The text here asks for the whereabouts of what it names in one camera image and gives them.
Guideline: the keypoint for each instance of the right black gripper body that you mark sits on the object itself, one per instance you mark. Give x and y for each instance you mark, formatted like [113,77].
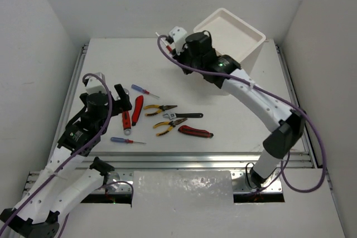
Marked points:
[185,58]

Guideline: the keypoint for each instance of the blue screwdriver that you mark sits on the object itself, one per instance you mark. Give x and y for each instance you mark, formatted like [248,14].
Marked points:
[143,91]
[164,45]
[126,141]

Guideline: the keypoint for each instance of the white drawer cabinet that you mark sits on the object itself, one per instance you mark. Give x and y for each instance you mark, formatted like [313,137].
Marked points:
[234,37]

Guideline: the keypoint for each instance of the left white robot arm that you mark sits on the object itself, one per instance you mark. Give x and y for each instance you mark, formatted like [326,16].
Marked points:
[50,199]

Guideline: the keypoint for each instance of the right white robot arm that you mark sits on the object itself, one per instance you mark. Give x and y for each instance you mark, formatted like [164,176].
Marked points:
[284,123]

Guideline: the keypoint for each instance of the red adjustable wrench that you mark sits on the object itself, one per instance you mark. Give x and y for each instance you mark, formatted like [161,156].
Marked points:
[126,122]

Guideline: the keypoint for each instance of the red utility knife left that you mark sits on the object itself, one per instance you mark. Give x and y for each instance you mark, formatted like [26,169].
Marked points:
[138,106]

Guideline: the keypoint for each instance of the blue screwdriver front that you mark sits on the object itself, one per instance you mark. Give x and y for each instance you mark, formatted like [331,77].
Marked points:
[126,141]

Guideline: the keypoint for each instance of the yellow pliers upper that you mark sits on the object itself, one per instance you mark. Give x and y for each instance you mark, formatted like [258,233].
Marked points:
[159,109]

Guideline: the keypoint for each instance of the yellow pliers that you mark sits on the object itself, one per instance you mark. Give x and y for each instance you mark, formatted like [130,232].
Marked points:
[170,125]
[159,109]

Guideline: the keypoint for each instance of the black adjustable wrench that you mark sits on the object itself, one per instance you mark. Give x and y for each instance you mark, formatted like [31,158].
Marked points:
[171,116]

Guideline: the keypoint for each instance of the yellow pliers lower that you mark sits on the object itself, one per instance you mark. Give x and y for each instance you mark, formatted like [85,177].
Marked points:
[170,125]

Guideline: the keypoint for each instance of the red black utility knife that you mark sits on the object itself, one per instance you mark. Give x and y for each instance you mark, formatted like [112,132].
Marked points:
[185,129]

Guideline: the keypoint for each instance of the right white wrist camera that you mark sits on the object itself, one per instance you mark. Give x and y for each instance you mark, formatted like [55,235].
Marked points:
[177,38]

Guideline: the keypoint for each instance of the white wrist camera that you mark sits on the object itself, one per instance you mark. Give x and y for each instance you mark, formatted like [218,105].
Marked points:
[93,85]
[177,38]

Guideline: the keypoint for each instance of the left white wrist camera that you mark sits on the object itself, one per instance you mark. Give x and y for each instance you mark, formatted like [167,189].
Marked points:
[93,85]

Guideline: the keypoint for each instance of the aluminium table frame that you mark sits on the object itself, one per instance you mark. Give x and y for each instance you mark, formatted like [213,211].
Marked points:
[238,133]

